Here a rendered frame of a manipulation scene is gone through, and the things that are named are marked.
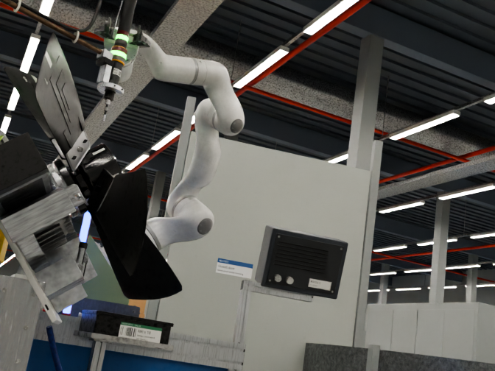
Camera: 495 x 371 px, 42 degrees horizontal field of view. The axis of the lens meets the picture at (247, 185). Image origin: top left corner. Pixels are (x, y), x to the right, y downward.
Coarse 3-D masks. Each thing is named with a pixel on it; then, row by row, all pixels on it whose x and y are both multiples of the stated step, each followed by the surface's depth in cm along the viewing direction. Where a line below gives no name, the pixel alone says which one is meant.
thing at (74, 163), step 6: (84, 132) 150; (78, 138) 148; (84, 138) 151; (78, 144) 149; (84, 144) 151; (72, 150) 147; (84, 150) 151; (66, 156) 145; (72, 156) 147; (78, 156) 149; (84, 156) 151; (72, 162) 147; (78, 162) 150; (72, 168) 148
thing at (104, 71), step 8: (96, 56) 171; (104, 56) 169; (112, 56) 171; (96, 64) 171; (104, 64) 170; (112, 64) 170; (104, 72) 169; (104, 80) 169; (104, 88) 170; (112, 88) 169; (120, 88) 170
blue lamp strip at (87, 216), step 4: (84, 216) 197; (88, 216) 197; (84, 220) 196; (88, 220) 197; (84, 224) 196; (88, 224) 196; (84, 228) 196; (80, 232) 195; (84, 232) 196; (80, 236) 195; (84, 236) 195; (80, 240) 195; (84, 240) 195; (68, 308) 190; (64, 312) 189; (68, 312) 189
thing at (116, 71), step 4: (116, 64) 172; (120, 64) 173; (112, 68) 172; (116, 68) 172; (120, 68) 173; (112, 72) 171; (116, 72) 172; (120, 72) 173; (112, 76) 171; (116, 76) 171; (120, 76) 173; (112, 80) 171; (116, 80) 172; (116, 84) 172; (108, 92) 170; (112, 92) 171; (104, 96) 171; (108, 96) 170; (112, 96) 171; (112, 100) 171
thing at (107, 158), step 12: (96, 156) 152; (108, 156) 152; (60, 168) 148; (84, 168) 150; (96, 168) 151; (108, 168) 152; (120, 168) 153; (72, 180) 148; (84, 180) 151; (96, 180) 151; (84, 192) 152; (84, 204) 150
